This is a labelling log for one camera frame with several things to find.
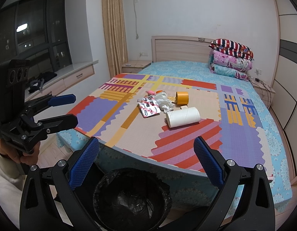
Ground red white blister pack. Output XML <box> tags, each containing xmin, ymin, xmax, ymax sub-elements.
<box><xmin>137</xmin><ymin>96</ymin><xmax>161</xmax><ymax>118</ymax></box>

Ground pink round toy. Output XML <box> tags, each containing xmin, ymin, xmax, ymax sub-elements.
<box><xmin>146</xmin><ymin>90</ymin><xmax>156</xmax><ymax>96</ymax></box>

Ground white tissue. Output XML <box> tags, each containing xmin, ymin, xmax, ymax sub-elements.
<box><xmin>154</xmin><ymin>91</ymin><xmax>174</xmax><ymax>113</ymax></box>

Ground white cardboard tube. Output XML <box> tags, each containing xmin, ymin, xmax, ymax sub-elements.
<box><xmin>166</xmin><ymin>107</ymin><xmax>201</xmax><ymax>128</ymax></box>

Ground orange tape roll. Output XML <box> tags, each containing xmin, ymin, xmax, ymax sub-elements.
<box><xmin>176</xmin><ymin>91</ymin><xmax>189</xmax><ymax>106</ymax></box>

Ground black lined trash bin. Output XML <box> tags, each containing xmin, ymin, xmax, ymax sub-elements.
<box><xmin>93</xmin><ymin>168</ymin><xmax>172</xmax><ymax>230</ymax></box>

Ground person's left hand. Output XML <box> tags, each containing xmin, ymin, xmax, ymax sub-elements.
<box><xmin>0</xmin><ymin>139</ymin><xmax>41</xmax><ymax>166</ymax></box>

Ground window bench drawers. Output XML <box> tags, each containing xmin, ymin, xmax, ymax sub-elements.
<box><xmin>25</xmin><ymin>60</ymin><xmax>99</xmax><ymax>101</ymax></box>

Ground black clothes on bench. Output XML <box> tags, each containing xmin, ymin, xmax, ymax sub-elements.
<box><xmin>28</xmin><ymin>71</ymin><xmax>57</xmax><ymax>94</ymax></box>

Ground person's left sleeve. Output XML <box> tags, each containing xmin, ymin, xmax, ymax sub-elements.
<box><xmin>0</xmin><ymin>138</ymin><xmax>27</xmax><ymax>198</ymax></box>

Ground left wooden nightstand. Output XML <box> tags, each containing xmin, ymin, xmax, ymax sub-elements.
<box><xmin>122</xmin><ymin>60</ymin><xmax>151</xmax><ymax>74</ymax></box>

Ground wooden nightstand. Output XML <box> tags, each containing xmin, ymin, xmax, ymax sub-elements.
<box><xmin>249</xmin><ymin>78</ymin><xmax>276</xmax><ymax>109</ymax></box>
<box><xmin>122</xmin><ymin>60</ymin><xmax>151</xmax><ymax>74</ymax></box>

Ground beige curtain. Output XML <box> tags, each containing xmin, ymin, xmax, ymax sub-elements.
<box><xmin>102</xmin><ymin>0</ymin><xmax>128</xmax><ymax>77</ymax></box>

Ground dark window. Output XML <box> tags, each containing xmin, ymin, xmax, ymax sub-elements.
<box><xmin>0</xmin><ymin>0</ymin><xmax>72</xmax><ymax>77</ymax></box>

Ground colourful patterned foam mat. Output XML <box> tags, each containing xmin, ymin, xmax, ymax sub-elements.
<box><xmin>71</xmin><ymin>74</ymin><xmax>274</xmax><ymax>179</ymax></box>

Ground wardrobe with grey stripe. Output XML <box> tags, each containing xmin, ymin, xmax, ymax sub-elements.
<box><xmin>268</xmin><ymin>0</ymin><xmax>297</xmax><ymax>138</ymax></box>

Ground wooden headboard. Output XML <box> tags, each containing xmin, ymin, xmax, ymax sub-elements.
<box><xmin>151</xmin><ymin>35</ymin><xmax>213</xmax><ymax>63</ymax></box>

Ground right wooden nightstand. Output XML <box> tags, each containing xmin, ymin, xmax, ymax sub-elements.
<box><xmin>249</xmin><ymin>78</ymin><xmax>276</xmax><ymax>109</ymax></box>

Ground teal folded quilt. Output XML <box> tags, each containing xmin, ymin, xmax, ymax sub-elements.
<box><xmin>209</xmin><ymin>63</ymin><xmax>249</xmax><ymax>81</ymax></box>

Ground pink floral folded quilt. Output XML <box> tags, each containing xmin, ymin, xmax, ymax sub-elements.
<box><xmin>209</xmin><ymin>49</ymin><xmax>253</xmax><ymax>72</ymax></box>

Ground striped folded quilt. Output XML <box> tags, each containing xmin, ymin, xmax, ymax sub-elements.
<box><xmin>209</xmin><ymin>39</ymin><xmax>254</xmax><ymax>60</ymax></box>

